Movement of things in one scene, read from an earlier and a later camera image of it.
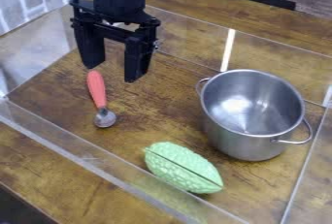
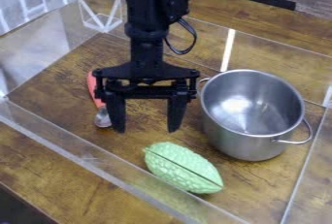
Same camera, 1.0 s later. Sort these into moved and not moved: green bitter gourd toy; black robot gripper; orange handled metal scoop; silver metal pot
Moved: black robot gripper
Not moved: green bitter gourd toy; orange handled metal scoop; silver metal pot
